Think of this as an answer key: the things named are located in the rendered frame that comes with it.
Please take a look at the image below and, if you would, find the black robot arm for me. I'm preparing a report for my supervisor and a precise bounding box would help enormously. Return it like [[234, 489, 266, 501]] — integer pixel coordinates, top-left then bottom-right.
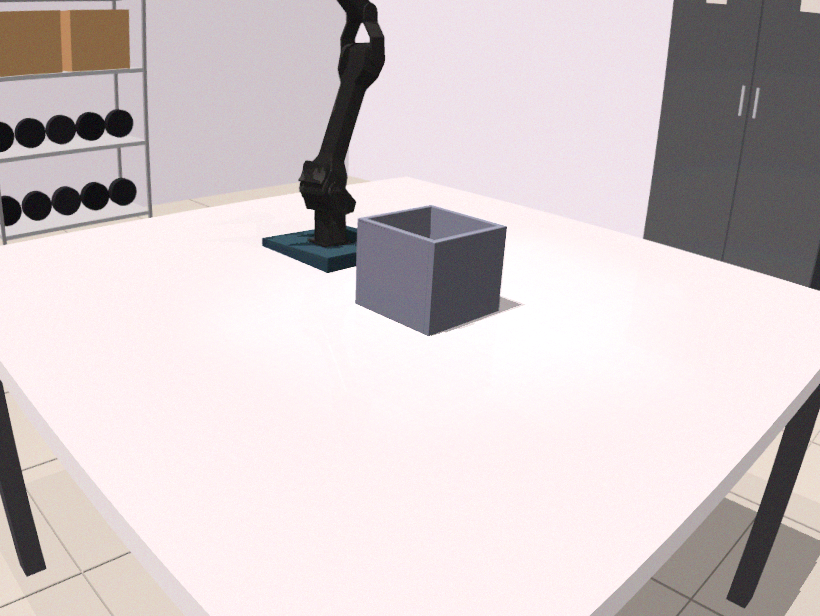
[[298, 0, 385, 247]]

